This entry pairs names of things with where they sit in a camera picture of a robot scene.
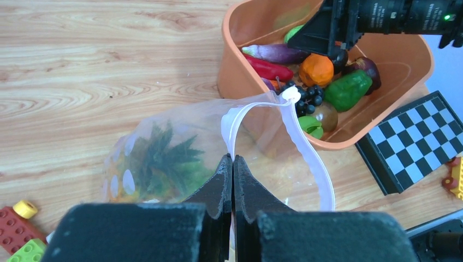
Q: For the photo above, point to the green toy pepper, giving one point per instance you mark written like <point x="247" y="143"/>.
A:
<point x="345" y="92"/>

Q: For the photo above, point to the toy orange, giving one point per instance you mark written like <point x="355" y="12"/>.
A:
<point x="316" y="70"/>

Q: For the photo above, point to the black white checkerboard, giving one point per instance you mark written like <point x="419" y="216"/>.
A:
<point x="412" y="142"/>

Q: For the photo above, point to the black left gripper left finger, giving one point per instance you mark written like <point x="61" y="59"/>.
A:
<point x="196" y="229"/>

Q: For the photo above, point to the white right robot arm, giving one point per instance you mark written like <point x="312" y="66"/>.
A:
<point x="431" y="17"/>

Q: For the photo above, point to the dark round toy plum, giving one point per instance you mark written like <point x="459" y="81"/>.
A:
<point x="339" y="60"/>

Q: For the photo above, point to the red lego brick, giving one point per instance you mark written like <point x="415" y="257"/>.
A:
<point x="16" y="231"/>

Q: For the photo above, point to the black toy grape bunch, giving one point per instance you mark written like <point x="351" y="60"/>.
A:
<point x="311" y="97"/>

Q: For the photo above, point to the yellow toy brick car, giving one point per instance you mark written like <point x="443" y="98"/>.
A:
<point x="453" y="182"/>

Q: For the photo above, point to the green lego brick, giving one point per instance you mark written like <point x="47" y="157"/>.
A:
<point x="31" y="251"/>

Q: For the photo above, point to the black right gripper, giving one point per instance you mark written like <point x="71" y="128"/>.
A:
<point x="335" y="21"/>

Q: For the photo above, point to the red toy chili pepper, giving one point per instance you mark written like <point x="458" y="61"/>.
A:
<point x="269" y="70"/>

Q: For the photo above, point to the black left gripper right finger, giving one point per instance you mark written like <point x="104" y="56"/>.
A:
<point x="268" y="230"/>

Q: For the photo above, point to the clear zip top bag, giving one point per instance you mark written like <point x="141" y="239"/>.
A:
<point x="265" y="131"/>

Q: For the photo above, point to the purple toy eggplant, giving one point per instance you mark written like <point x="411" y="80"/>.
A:
<point x="276" y="53"/>

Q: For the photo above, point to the orange plastic basin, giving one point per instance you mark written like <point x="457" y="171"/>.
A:
<point x="400" y="63"/>

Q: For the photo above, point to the brown toy kiwi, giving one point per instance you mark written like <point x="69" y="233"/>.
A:
<point x="327" y="115"/>

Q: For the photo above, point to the green toy leaf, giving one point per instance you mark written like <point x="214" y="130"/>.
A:
<point x="311" y="126"/>

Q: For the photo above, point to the green toy cucumber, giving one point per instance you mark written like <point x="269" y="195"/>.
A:
<point x="292" y="32"/>

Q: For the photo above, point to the toy pineapple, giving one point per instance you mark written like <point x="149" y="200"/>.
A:
<point x="155" y="164"/>

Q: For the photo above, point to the yellow lego stud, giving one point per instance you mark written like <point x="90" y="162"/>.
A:
<point x="25" y="209"/>

